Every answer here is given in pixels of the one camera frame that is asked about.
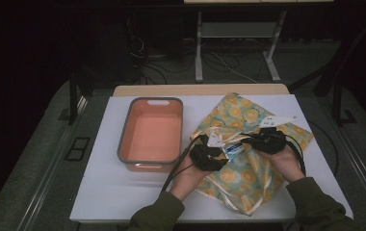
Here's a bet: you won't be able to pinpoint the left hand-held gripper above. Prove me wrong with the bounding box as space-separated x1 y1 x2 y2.
189 129 229 172

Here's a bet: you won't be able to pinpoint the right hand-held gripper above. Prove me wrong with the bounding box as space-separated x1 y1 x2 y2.
241 115 298 155

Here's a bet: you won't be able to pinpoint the orange slice print cloth bag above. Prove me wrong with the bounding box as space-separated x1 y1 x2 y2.
190 92 315 217

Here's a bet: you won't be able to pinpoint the pink bin with grey rim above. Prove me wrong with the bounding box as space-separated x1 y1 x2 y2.
117 96 185 173

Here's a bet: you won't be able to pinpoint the person's right hand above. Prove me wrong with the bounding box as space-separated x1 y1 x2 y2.
256 143 305 184

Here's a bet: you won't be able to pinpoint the person's left hand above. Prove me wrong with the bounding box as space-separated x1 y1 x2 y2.
170 153 213 201

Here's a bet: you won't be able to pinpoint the wooden table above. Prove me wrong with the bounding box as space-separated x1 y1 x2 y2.
113 84 291 97

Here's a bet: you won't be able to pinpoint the dark stand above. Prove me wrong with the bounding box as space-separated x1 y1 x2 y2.
288 13 366 127

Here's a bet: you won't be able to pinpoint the grey metal stand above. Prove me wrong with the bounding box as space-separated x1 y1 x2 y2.
194 11 287 84

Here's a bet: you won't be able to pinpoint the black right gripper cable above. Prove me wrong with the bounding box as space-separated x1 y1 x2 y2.
285 134 307 177

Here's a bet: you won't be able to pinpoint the thin black cable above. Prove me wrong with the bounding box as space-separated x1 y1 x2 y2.
309 119 340 177

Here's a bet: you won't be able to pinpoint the white floor cable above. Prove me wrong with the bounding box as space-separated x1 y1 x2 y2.
209 51 259 85

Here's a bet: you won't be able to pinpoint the black floor cables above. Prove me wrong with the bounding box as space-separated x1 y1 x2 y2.
127 35 198 86

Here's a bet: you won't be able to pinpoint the metal floor rail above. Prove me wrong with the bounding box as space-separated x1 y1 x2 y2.
337 121 366 222
16 95 89 231

